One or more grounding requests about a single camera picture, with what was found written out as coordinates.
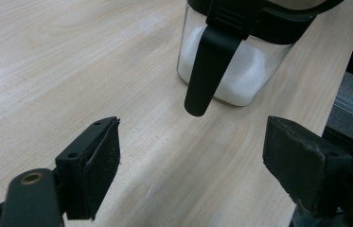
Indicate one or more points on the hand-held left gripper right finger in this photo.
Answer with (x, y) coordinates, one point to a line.
(306, 164)

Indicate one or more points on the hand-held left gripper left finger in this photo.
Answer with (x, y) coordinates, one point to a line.
(85, 170)

